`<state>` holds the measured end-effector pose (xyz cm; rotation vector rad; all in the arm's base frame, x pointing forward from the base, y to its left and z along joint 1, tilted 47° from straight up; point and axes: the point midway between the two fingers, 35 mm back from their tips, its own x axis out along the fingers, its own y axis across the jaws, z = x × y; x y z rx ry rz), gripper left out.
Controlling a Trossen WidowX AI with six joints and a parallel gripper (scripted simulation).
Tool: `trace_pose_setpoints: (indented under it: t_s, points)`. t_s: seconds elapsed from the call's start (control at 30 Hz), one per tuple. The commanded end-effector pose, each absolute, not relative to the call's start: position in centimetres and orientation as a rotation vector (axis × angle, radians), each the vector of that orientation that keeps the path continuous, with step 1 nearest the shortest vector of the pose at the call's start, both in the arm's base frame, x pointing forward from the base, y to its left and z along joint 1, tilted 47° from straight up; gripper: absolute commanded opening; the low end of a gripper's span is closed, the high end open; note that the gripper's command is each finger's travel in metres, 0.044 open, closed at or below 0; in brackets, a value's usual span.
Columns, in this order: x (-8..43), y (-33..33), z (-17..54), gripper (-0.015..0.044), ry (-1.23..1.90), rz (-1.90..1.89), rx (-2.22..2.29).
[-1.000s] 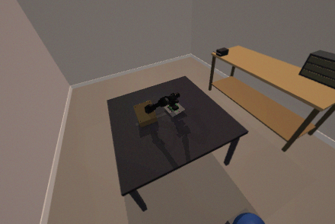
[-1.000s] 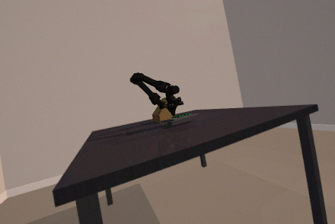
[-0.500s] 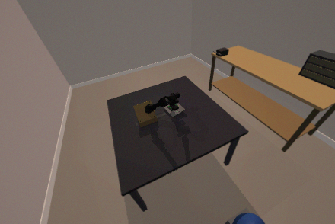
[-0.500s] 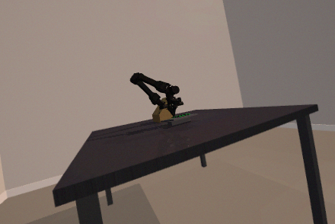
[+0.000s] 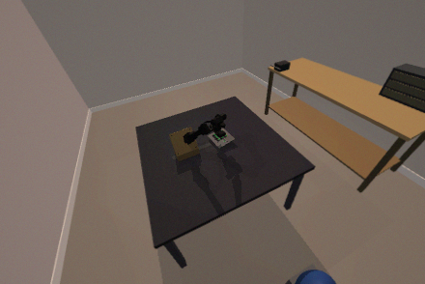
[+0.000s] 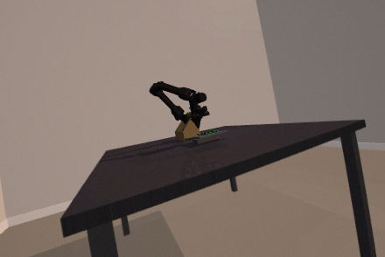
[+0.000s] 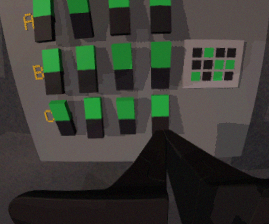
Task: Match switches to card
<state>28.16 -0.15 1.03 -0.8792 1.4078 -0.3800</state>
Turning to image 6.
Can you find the grey switch panel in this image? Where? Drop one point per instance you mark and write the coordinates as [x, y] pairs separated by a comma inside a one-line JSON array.
[[206, 136]]

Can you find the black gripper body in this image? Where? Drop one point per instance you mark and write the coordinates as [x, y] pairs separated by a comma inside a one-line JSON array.
[[193, 115]]

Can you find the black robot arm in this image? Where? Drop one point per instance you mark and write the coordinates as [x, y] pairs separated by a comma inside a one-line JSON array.
[[184, 94]]

